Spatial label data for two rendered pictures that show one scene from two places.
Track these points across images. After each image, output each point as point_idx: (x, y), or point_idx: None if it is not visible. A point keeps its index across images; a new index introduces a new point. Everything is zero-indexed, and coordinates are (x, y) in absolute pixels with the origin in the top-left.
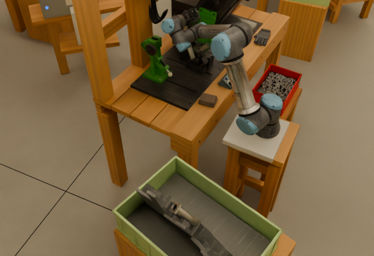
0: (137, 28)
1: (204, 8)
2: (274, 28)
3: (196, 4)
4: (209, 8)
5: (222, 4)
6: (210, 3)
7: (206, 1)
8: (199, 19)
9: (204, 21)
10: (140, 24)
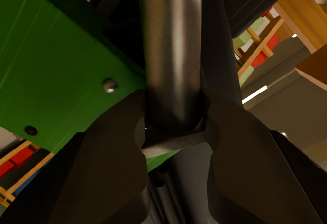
0: None
1: (180, 149)
2: None
3: (241, 92)
4: (163, 203)
5: (148, 221)
6: (184, 181)
7: (208, 169)
8: (125, 83)
9: (97, 112)
10: None
